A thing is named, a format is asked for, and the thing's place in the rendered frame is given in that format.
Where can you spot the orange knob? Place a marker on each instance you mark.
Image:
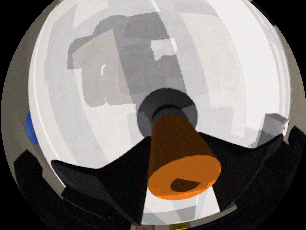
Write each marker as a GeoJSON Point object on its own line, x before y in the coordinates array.
{"type": "Point", "coordinates": [181, 164]}

